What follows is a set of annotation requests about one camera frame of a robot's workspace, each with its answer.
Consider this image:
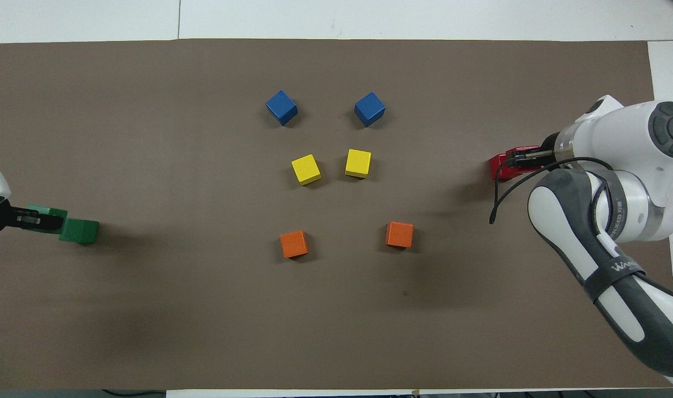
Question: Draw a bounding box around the blue wooden block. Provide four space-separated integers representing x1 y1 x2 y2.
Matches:
353 91 387 128
265 90 299 127

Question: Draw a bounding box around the black velcro cable strap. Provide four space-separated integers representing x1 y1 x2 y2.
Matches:
591 169 633 241
582 255 646 303

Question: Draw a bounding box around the orange wooden block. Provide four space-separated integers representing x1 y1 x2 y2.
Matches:
279 230 309 259
385 221 415 249

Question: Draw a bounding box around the green wooden block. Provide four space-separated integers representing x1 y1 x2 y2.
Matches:
59 219 100 244
25 204 69 235

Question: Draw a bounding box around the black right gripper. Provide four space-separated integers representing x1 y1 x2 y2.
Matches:
505 133 562 166

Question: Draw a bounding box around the yellow wooden block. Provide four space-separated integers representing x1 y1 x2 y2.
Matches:
290 154 322 186
345 149 373 179

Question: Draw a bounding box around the brown table mat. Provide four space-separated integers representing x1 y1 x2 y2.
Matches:
0 39 673 390

